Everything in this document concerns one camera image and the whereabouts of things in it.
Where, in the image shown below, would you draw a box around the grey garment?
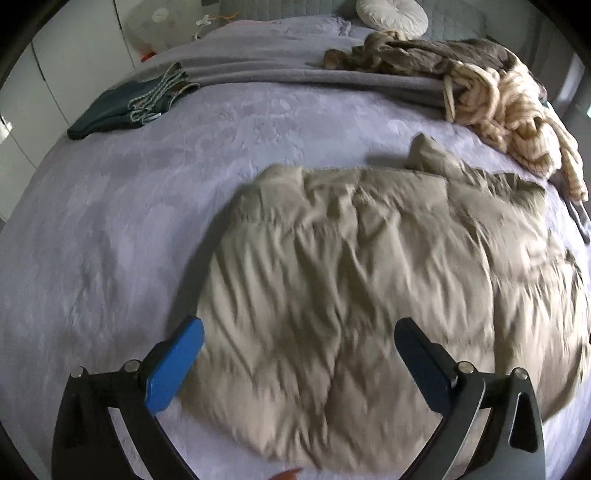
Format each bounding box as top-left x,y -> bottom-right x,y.
561,180 -> 591,245

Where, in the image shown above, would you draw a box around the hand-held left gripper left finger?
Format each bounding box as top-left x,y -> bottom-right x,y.
51,315 -> 205,480

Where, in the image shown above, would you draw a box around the cream striped robe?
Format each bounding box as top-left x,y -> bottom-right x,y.
443,62 -> 589,201

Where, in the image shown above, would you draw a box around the beige puffer jacket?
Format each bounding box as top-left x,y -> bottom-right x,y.
178,133 -> 591,474

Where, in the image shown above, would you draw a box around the grey blanket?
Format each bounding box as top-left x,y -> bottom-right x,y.
134,44 -> 462,112

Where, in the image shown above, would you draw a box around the grey quilted headboard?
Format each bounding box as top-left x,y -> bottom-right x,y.
219,0 -> 490,40

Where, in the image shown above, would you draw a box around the dark teal folded jeans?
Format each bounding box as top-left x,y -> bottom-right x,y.
67,61 -> 201,140

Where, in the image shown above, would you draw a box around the white wardrobe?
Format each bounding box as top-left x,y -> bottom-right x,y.
0,0 -> 144,222

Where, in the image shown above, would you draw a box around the round white cushion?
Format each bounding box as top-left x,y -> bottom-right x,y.
355,0 -> 428,38

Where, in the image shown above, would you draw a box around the white electric fan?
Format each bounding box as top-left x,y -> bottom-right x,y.
127,2 -> 183,49

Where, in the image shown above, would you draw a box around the brown fleece garment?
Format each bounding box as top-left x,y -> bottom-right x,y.
323,31 -> 548,100

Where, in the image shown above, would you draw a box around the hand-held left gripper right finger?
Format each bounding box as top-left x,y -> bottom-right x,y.
394,316 -> 547,480

